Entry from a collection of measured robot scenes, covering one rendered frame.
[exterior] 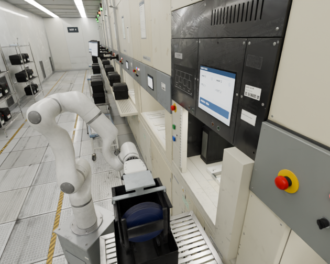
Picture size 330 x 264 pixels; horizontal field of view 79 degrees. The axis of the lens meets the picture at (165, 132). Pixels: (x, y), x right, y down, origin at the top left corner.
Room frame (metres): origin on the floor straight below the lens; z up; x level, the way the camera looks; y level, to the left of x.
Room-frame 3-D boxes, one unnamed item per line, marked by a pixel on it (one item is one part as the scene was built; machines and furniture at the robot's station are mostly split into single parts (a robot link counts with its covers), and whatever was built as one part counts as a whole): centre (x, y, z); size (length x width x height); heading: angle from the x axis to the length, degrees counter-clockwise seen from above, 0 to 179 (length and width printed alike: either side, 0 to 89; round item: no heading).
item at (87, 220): (0.91, 0.51, 0.85); 0.19 x 0.19 x 0.18
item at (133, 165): (0.79, 0.15, 1.25); 0.11 x 0.10 x 0.07; 17
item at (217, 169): (1.20, -0.44, 0.89); 0.22 x 0.21 x 0.04; 108
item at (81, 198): (0.95, 0.51, 1.07); 0.19 x 0.12 x 0.24; 1
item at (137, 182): (0.69, 0.12, 1.11); 0.24 x 0.20 x 0.32; 107
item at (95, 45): (4.14, 1.11, 1.59); 0.50 x 0.41 x 0.36; 108
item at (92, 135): (3.31, 1.11, 0.24); 0.97 x 0.52 x 0.48; 20
